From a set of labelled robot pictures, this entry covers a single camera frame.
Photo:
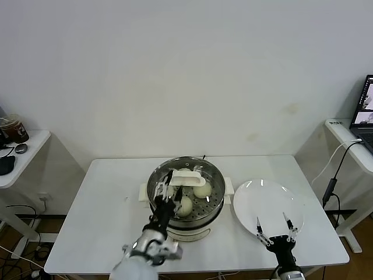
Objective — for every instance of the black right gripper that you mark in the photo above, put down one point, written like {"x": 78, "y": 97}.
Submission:
{"x": 282, "y": 248}

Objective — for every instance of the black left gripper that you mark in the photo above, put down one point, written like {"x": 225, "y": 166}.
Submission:
{"x": 163, "y": 214}

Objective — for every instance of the stainless steel steamer basket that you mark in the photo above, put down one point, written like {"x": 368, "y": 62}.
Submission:
{"x": 214, "y": 210}

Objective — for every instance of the white round plate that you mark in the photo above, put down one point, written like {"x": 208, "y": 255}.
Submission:
{"x": 271, "y": 201}

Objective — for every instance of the white side table labelled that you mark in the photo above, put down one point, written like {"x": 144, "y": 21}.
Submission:
{"x": 341, "y": 131}

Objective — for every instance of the open black laptop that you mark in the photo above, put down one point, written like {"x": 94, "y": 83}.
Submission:
{"x": 362, "y": 116}

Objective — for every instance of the round grey disc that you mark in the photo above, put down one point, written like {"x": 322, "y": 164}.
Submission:
{"x": 22, "y": 147}

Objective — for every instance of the brown coffee cup white logo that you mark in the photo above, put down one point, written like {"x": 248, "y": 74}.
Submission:
{"x": 19, "y": 129}

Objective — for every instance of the dark plastic drink cup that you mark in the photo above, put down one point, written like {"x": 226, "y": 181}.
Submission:
{"x": 4, "y": 131}

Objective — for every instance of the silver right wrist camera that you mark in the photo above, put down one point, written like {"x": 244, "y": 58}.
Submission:
{"x": 295, "y": 275}

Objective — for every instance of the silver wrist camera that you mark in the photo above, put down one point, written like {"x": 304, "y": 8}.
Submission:
{"x": 295, "y": 275}
{"x": 174, "y": 251}

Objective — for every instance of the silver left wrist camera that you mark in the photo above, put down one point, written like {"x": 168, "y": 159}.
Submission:
{"x": 174, "y": 251}

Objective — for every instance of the white wall outlet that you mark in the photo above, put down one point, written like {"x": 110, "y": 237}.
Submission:
{"x": 46, "y": 196}

